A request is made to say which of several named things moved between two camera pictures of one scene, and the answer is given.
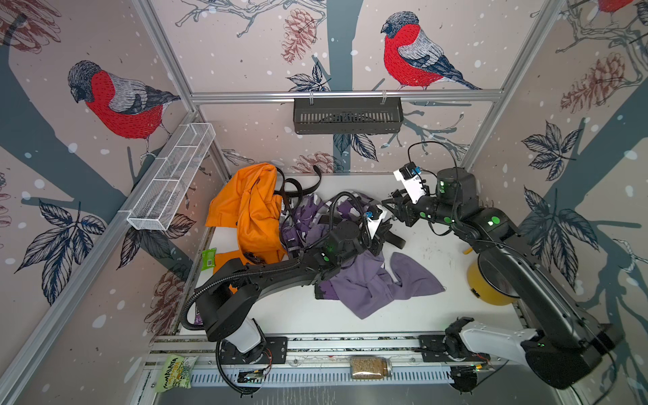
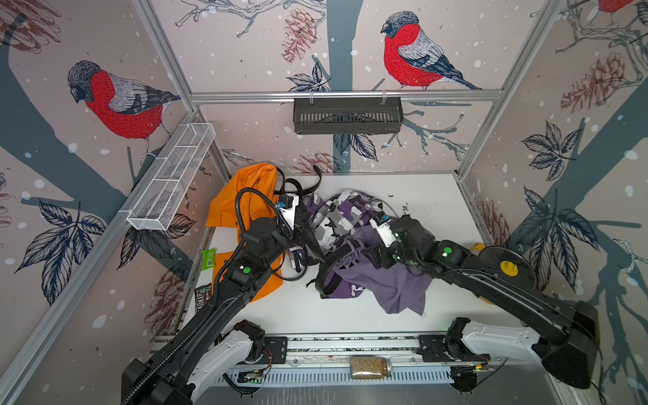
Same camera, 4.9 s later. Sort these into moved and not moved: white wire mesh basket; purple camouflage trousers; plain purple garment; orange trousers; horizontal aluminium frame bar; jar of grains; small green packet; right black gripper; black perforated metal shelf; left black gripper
Moved: right black gripper; purple camouflage trousers; plain purple garment; left black gripper
Not moved: horizontal aluminium frame bar; small green packet; jar of grains; orange trousers; black perforated metal shelf; white wire mesh basket
